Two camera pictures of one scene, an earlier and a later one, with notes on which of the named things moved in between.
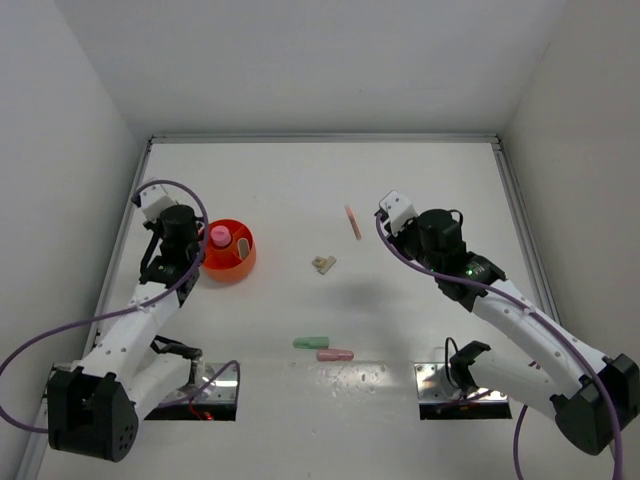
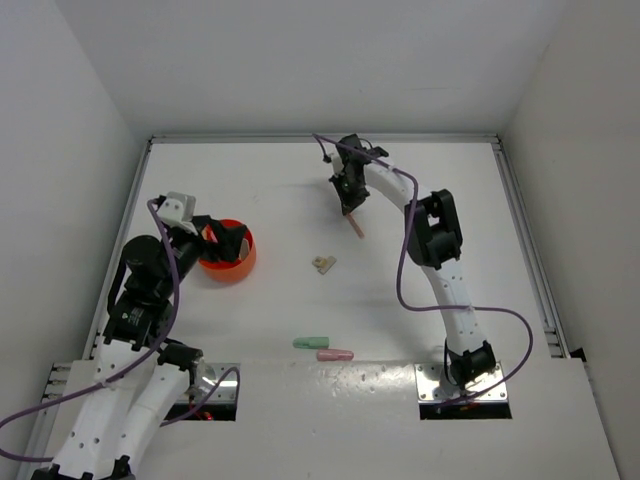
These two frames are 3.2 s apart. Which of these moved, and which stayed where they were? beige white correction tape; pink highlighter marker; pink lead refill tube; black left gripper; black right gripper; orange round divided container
Moved: black left gripper; black right gripper
Stayed: pink highlighter marker; pink lead refill tube; orange round divided container; beige white correction tape
